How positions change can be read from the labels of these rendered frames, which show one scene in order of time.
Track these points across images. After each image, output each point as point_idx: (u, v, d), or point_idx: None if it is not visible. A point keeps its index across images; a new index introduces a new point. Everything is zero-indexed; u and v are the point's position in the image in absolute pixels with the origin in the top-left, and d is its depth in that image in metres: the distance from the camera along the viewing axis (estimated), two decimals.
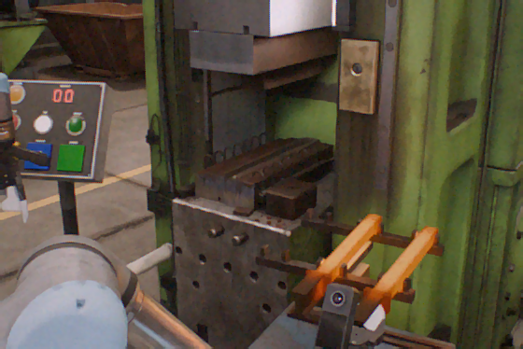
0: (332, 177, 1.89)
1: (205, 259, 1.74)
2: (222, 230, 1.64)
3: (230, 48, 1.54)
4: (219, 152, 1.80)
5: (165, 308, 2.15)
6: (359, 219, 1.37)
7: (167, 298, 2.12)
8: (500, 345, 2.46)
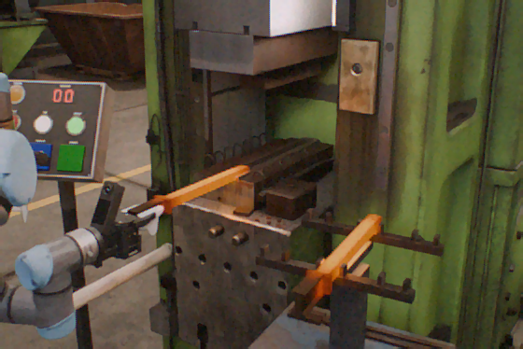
0: (332, 177, 1.89)
1: (205, 259, 1.74)
2: (222, 230, 1.64)
3: (230, 48, 1.54)
4: (219, 152, 1.80)
5: (165, 308, 2.15)
6: (359, 219, 1.37)
7: (167, 298, 2.12)
8: (500, 345, 2.46)
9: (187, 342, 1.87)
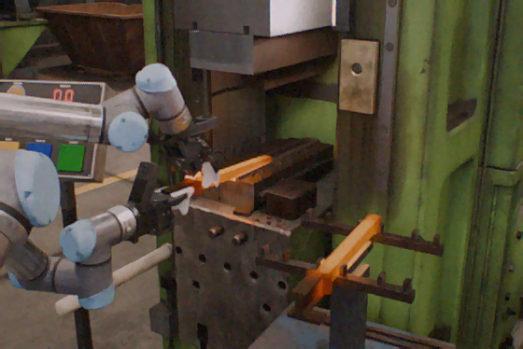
0: (332, 177, 1.89)
1: (205, 259, 1.74)
2: (222, 230, 1.64)
3: (230, 48, 1.54)
4: (219, 152, 1.80)
5: (165, 308, 2.15)
6: (359, 219, 1.37)
7: (167, 298, 2.12)
8: (500, 345, 2.46)
9: (187, 342, 1.87)
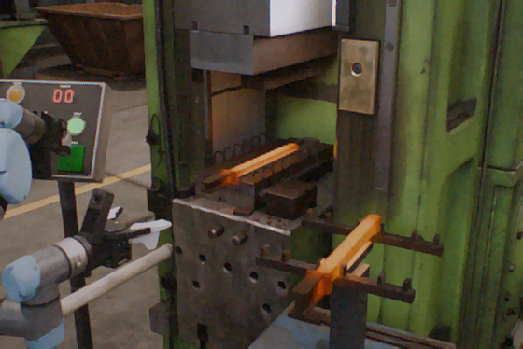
0: (332, 177, 1.89)
1: (205, 259, 1.74)
2: (222, 230, 1.64)
3: (230, 48, 1.54)
4: (219, 152, 1.80)
5: (165, 308, 2.15)
6: (359, 219, 1.37)
7: (167, 298, 2.12)
8: (500, 345, 2.46)
9: (187, 342, 1.87)
